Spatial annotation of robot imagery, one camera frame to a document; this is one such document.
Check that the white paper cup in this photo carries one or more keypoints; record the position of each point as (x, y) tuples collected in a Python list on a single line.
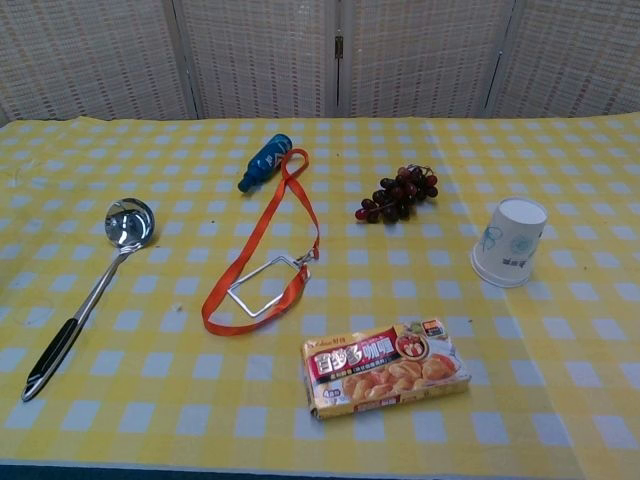
[(510, 245)]

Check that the dark red grape bunch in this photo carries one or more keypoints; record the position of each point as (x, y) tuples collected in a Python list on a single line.
[(400, 196)]

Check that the blue spray bottle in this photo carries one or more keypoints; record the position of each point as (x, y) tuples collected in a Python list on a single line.
[(265, 161)]

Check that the curry box with red label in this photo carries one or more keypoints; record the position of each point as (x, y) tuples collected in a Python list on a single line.
[(385, 370)]

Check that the yellow white checkered tablecloth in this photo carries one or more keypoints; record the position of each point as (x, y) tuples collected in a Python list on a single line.
[(150, 310)]

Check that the woven folding screen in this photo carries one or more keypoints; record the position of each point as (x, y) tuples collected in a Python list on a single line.
[(260, 55)]

